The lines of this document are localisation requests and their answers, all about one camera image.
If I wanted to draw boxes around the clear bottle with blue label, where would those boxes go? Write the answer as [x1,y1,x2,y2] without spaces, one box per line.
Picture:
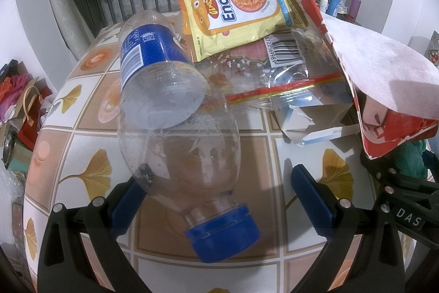
[118,11,208,130]

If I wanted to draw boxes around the clear plastic zip bag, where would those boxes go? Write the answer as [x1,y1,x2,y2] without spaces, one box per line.
[194,29,354,115]

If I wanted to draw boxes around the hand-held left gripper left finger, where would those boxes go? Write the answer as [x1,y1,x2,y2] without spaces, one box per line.
[37,175,156,293]

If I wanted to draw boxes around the torn white carton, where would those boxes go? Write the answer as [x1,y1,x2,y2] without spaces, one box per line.
[274,97,361,147]

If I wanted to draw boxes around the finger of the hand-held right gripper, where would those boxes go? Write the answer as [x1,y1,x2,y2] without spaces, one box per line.
[359,149,439,235]

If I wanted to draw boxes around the red and white bag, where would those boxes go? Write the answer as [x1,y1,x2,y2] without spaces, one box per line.
[291,0,439,160]

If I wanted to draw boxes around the clear bottle with blue cap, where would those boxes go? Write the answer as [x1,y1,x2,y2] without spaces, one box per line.
[117,83,261,263]

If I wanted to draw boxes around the metal cup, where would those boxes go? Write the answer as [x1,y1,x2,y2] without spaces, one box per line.
[2,133,18,170]

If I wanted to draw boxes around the blue and white bottle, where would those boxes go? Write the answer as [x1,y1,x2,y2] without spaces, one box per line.
[327,0,344,16]

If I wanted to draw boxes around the dark green cloth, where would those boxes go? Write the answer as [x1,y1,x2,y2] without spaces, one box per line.
[393,140,431,178]

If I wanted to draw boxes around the yellow snack packet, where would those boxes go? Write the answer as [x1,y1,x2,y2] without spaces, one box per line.
[177,0,310,63]

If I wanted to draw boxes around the bag of pink red cloth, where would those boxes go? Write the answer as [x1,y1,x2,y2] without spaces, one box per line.
[0,60,38,122]

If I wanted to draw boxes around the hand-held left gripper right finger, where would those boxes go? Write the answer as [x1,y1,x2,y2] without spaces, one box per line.
[291,164,409,293]

